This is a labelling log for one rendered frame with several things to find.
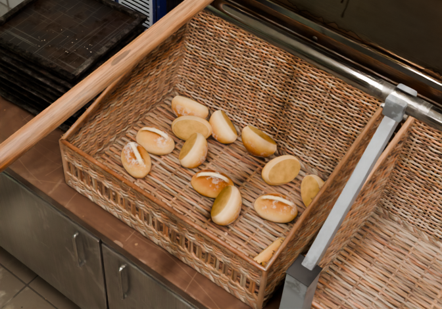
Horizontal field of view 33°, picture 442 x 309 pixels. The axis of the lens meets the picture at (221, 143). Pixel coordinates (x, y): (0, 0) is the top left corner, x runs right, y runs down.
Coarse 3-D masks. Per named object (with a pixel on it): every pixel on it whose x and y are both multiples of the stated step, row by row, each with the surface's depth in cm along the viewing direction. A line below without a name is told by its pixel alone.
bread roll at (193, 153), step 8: (192, 136) 176; (200, 136) 175; (184, 144) 177; (192, 144) 173; (200, 144) 173; (184, 152) 173; (192, 152) 172; (200, 152) 172; (184, 160) 172; (192, 160) 172; (200, 160) 173
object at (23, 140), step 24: (192, 0) 119; (168, 24) 115; (144, 48) 112; (96, 72) 107; (120, 72) 109; (72, 96) 104; (48, 120) 101; (0, 144) 98; (24, 144) 98; (0, 168) 96
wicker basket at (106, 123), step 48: (240, 48) 176; (144, 96) 181; (192, 96) 190; (240, 96) 181; (288, 96) 173; (336, 96) 166; (96, 144) 174; (240, 144) 182; (288, 144) 178; (96, 192) 165; (144, 192) 152; (192, 192) 171; (240, 192) 172; (288, 192) 173; (336, 192) 159; (192, 240) 151; (240, 240) 163; (288, 240) 143; (240, 288) 150
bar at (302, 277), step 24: (216, 0) 124; (240, 24) 122; (264, 24) 121; (288, 48) 119; (312, 48) 117; (336, 72) 115; (360, 72) 114; (384, 96) 112; (408, 96) 111; (384, 120) 113; (432, 120) 109; (384, 144) 114; (360, 168) 114; (336, 216) 114; (312, 264) 115; (288, 288) 117; (312, 288) 117
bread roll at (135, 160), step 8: (128, 144) 173; (136, 144) 173; (128, 152) 171; (136, 152) 171; (144, 152) 172; (128, 160) 171; (136, 160) 170; (144, 160) 171; (128, 168) 171; (136, 168) 170; (144, 168) 170; (136, 176) 171; (144, 176) 172
